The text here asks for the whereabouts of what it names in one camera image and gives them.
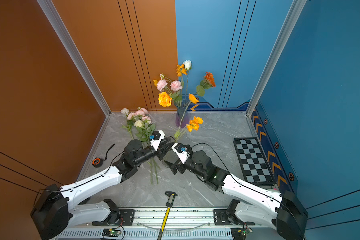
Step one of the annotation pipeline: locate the clear grey glass vase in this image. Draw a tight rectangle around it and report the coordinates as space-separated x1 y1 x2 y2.
162 150 178 164

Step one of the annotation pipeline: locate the blue purple glass vase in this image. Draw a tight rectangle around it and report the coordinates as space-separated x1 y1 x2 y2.
175 99 189 129

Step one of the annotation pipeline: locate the yellow rose flower stem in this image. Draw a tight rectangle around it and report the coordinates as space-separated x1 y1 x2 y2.
158 91 181 108

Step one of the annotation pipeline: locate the pink peony flower stem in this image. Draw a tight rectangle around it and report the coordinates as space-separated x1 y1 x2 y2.
153 74 184 102

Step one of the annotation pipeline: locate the orange gerbera flower stem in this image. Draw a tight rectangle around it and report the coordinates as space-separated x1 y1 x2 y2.
185 72 216 104

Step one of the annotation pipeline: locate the white rose flower stem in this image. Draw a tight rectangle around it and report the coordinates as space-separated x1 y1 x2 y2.
183 60 192 95

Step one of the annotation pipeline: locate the yellow poppy flower stem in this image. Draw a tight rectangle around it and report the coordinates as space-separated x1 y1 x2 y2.
152 63 186 95

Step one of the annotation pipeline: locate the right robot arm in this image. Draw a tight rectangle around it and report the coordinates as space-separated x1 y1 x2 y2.
165 150 308 240

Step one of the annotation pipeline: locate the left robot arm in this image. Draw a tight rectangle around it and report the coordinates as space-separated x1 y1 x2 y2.
31 138 174 240

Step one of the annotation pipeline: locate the yellow black caliper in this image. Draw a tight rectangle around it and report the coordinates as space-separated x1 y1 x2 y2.
157 191 178 240

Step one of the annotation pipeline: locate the mixed flower bunch on table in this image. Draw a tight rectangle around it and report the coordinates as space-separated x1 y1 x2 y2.
119 107 161 185

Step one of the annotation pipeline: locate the orange black tape roll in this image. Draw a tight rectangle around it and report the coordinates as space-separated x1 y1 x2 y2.
92 144 115 168

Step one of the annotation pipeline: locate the black white checkerboard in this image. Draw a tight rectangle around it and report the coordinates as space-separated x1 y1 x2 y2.
233 137 276 187

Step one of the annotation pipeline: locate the left green circuit board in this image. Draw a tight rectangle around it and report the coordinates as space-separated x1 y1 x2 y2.
101 228 123 240

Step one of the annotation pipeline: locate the green circuit board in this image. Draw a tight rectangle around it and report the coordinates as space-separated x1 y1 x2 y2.
231 228 253 240
101 228 123 240

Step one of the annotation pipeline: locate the right green circuit board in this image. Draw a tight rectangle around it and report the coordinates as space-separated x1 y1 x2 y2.
231 228 253 240

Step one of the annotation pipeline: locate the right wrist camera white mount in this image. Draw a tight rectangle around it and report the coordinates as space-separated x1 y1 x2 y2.
172 143 193 165

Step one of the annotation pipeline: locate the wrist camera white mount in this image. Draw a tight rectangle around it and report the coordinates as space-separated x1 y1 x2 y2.
172 143 193 165
150 130 165 151

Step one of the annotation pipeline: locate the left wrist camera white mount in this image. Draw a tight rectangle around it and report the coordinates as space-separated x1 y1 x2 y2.
150 130 165 151

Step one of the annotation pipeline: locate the aluminium front rail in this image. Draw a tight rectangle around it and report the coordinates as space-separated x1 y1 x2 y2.
54 207 285 240

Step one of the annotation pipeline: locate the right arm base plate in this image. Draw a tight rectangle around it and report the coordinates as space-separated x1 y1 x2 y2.
213 209 256 226

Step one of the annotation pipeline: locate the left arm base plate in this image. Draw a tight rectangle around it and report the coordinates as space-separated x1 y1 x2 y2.
92 209 135 227

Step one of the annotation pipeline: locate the left aluminium corner post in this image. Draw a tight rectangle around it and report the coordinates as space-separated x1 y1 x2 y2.
37 0 112 117

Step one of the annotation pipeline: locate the aluminium corner post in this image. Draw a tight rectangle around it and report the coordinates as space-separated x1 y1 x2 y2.
37 0 112 117
246 0 307 118

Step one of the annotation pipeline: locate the right aluminium corner post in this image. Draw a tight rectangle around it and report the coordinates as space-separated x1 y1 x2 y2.
246 0 307 118

